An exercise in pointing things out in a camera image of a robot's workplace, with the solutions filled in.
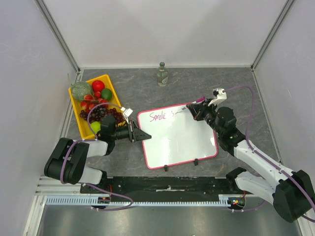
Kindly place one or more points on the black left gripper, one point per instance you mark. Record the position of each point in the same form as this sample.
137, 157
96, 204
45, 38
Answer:
135, 133

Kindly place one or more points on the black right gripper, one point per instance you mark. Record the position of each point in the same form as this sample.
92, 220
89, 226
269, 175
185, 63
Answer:
197, 111

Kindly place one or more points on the magenta whiteboard marker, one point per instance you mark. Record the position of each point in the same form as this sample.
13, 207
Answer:
185, 107

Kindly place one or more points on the pink framed whiteboard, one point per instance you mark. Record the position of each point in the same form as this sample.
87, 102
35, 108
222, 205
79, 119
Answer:
176, 138

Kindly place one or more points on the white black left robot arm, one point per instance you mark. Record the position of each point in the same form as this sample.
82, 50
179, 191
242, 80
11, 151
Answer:
68, 159

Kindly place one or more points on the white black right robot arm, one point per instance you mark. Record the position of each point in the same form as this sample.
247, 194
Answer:
290, 193

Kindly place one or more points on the light green apple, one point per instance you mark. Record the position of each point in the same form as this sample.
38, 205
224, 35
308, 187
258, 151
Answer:
95, 126

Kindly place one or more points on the purple grape bunch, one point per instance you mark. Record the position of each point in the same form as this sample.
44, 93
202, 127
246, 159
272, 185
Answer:
99, 113

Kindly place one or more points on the clear glass soda bottle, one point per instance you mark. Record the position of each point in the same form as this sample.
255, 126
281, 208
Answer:
162, 75

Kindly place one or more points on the green lime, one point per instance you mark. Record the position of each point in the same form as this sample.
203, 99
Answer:
106, 94

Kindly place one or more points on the yellow plastic bin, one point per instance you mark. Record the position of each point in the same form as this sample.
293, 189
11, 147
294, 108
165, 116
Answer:
84, 126

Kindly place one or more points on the red strawberry cluster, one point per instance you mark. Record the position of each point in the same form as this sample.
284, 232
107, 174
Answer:
89, 101

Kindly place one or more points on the red apple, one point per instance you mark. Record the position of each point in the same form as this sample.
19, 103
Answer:
98, 85

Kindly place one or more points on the green netted melon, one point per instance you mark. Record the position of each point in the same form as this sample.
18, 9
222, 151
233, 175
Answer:
80, 89

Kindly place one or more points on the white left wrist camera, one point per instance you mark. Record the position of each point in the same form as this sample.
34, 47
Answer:
126, 112

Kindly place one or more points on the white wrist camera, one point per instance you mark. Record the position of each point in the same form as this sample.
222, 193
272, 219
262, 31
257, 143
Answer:
126, 112
219, 96

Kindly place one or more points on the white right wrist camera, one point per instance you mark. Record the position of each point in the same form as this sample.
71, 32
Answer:
219, 96

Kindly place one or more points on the white cable duct rail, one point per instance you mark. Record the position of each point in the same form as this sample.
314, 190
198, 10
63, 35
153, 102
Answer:
100, 201

